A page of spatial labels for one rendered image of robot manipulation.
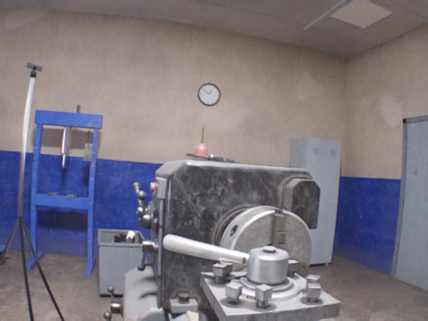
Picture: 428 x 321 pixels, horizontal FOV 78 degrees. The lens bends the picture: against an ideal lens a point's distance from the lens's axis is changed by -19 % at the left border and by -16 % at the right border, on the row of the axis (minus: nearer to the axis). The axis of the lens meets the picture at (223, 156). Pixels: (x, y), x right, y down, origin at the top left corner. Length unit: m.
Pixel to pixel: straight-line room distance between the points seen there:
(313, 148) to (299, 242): 3.59
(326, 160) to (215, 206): 3.66
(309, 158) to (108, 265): 2.90
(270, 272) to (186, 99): 4.03
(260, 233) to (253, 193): 0.23
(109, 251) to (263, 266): 2.61
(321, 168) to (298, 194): 3.47
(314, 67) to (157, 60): 2.52
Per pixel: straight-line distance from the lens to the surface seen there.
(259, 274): 0.45
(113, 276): 3.07
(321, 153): 4.51
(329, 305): 0.45
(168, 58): 4.51
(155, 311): 1.09
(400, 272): 4.48
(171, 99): 4.36
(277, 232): 0.82
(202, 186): 0.97
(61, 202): 3.84
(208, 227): 0.99
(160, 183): 0.98
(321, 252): 4.71
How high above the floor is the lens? 1.31
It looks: 3 degrees up
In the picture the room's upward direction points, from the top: 4 degrees clockwise
